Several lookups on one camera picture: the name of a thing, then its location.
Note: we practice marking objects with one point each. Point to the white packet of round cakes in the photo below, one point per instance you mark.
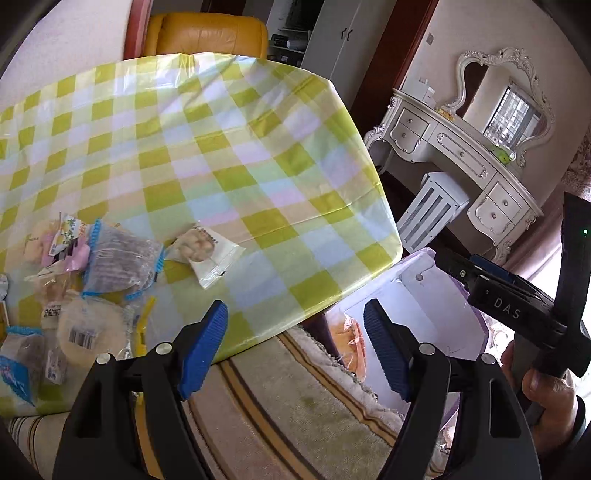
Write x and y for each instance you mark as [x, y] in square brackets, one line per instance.
[207, 251]

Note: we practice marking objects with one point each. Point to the pink and black packet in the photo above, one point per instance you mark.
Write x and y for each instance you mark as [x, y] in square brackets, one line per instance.
[76, 256]

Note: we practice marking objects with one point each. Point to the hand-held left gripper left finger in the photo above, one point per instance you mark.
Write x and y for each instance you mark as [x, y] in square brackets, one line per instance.
[205, 346]

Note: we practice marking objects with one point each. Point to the clear packet of round pale cake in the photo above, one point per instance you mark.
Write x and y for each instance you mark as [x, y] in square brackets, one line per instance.
[92, 330]

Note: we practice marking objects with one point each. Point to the person's right forearm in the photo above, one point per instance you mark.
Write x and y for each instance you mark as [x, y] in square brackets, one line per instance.
[565, 436]

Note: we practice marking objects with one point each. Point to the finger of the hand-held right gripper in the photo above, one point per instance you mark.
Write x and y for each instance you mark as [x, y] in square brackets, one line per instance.
[496, 272]
[457, 270]

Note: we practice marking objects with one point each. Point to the person's right hand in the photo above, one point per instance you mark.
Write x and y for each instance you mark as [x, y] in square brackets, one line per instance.
[549, 392]

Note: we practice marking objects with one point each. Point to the white ornate framed mirror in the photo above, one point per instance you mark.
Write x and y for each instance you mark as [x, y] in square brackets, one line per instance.
[512, 106]

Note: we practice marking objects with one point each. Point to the white ornate vanity table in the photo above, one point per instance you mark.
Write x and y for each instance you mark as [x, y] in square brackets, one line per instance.
[461, 152]

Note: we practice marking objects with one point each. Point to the white box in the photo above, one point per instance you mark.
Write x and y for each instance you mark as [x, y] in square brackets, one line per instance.
[427, 90]

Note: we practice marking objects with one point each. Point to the dark shelf unit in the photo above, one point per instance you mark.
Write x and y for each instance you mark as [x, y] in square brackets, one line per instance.
[286, 34]

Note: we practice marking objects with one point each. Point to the white wardrobe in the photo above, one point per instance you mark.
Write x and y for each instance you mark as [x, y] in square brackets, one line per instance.
[344, 37]

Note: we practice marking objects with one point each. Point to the striped rug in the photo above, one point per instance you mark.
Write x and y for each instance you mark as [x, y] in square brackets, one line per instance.
[300, 415]

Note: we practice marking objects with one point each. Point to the white orange green packet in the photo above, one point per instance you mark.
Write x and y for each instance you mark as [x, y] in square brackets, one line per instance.
[67, 229]

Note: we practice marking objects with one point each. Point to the yellow packet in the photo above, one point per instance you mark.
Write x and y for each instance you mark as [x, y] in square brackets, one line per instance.
[144, 321]

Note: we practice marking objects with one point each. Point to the light blue packet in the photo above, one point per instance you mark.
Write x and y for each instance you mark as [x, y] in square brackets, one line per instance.
[18, 364]

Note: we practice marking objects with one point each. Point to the orange pastry packet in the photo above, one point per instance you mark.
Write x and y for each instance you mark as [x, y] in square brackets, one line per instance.
[351, 344]

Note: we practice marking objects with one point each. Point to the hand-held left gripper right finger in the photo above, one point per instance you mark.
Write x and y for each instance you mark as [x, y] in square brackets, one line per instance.
[388, 350]

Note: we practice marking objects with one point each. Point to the green checked tablecloth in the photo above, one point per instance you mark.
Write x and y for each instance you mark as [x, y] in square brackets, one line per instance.
[207, 147]

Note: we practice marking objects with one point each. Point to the small clear labelled packet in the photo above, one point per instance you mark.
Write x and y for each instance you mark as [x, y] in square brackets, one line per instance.
[56, 364]

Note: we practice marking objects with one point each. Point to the blue-edged dark cake packet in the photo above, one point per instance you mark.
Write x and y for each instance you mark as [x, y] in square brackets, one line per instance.
[122, 263]

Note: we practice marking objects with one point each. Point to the white slatted stool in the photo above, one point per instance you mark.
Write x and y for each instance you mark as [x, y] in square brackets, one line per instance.
[431, 207]

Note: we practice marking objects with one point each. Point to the clear packet of pale pastry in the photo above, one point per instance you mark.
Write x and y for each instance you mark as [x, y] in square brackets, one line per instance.
[48, 279]

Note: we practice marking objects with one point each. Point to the green object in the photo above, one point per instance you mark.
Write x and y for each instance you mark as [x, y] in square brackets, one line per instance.
[503, 154]

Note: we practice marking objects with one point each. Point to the yellow leather chair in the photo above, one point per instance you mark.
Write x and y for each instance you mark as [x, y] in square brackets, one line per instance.
[203, 34]

